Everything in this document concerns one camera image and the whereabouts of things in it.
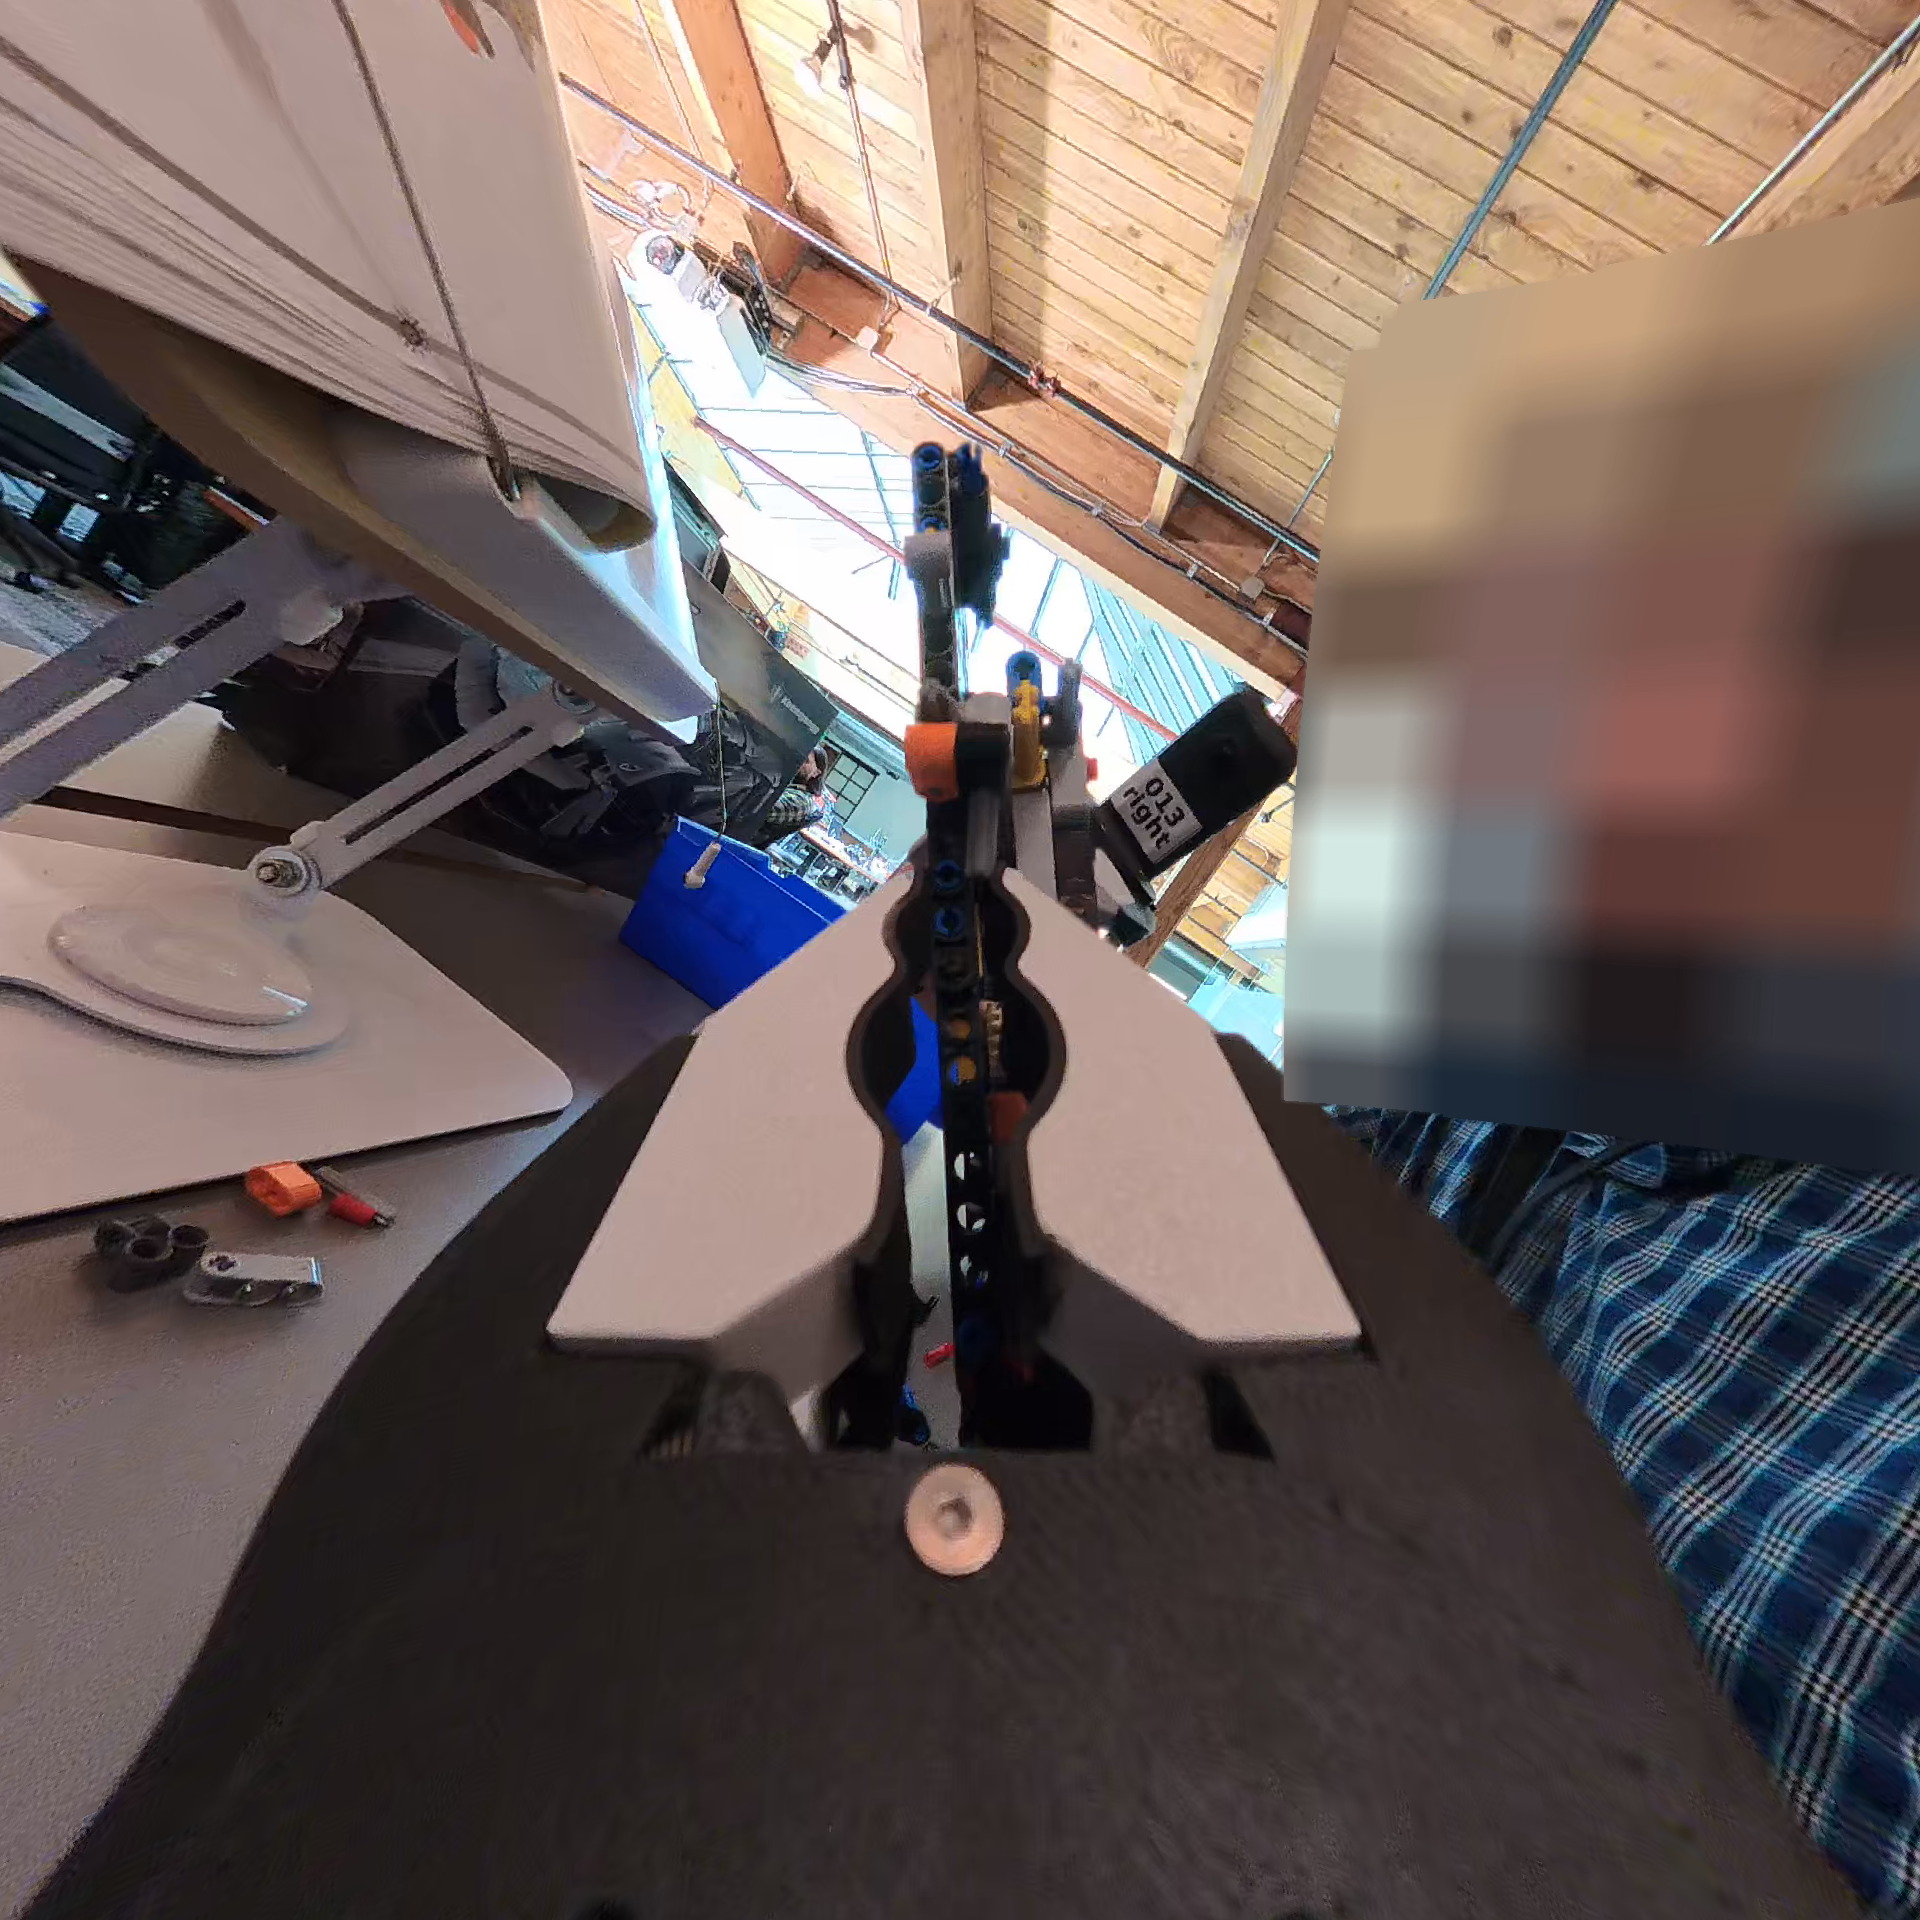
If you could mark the grey lego beam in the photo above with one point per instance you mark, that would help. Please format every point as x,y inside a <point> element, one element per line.
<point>254,1279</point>

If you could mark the white instruction booklet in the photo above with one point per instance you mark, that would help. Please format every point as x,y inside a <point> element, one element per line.
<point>225,182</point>

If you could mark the blue plastic bin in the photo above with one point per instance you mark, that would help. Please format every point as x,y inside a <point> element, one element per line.
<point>721,914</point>

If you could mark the ceiling spotlight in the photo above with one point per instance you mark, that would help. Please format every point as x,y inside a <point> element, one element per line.
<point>819,61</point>

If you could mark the black lego box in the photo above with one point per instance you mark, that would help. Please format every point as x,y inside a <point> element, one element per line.
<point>600,797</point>

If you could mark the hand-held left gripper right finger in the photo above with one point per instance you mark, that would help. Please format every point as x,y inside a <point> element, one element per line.
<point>1171,1172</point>

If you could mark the ceiling dome camera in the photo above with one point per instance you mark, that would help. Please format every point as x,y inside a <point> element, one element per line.
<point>662,247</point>

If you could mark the black lego connector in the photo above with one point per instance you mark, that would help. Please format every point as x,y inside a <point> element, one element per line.
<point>149,1253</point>

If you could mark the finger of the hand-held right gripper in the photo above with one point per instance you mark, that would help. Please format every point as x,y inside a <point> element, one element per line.
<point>1073,849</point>

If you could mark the black ceiling pipe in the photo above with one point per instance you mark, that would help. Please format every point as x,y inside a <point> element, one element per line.
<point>961,330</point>

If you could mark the person's blue plaid shirt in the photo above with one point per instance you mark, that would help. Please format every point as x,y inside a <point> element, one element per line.
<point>1770,1424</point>

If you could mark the red grey lego axle pin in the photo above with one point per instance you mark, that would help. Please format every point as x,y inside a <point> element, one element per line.
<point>358,1205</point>

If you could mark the white book stand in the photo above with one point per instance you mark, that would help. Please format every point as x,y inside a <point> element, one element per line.
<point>375,1049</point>

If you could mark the orange lego piece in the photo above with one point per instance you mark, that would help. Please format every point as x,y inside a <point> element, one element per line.
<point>282,1189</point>

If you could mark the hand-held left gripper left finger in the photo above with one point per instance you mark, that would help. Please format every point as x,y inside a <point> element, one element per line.
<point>735,1141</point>

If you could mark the black lego technic assembly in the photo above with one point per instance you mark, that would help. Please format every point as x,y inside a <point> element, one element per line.
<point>949,1141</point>

